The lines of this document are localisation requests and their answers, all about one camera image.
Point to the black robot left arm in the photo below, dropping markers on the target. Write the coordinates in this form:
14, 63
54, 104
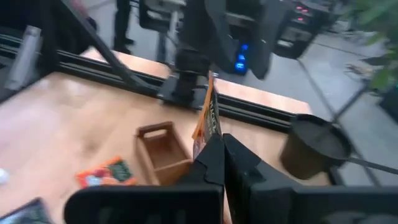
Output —
189, 71

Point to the grey metal bracket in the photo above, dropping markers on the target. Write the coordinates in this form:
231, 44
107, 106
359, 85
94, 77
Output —
23, 59

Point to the black aluminium table frame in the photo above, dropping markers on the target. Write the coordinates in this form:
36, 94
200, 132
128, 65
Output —
248, 112

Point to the brown wooden box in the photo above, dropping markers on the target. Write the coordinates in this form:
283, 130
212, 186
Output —
174, 174

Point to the black equipment red lights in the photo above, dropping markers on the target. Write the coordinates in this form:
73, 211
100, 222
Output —
295, 43

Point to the black office chair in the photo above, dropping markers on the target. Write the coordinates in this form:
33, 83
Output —
149, 18

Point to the dark blue tea bag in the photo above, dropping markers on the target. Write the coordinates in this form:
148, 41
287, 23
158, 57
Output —
28, 214

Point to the green plant in black pot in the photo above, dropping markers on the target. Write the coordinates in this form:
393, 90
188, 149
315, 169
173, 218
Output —
304, 165

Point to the person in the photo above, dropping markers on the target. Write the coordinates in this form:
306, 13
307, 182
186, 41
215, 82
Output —
122, 21

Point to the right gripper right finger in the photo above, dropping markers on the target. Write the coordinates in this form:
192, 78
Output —
264, 199

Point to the black equipment blue lights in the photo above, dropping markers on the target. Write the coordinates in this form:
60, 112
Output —
264, 46

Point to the orange tea bag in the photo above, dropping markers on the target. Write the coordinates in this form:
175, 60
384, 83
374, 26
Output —
105, 174
206, 118

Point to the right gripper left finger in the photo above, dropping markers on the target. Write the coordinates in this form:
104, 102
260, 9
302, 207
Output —
186, 205

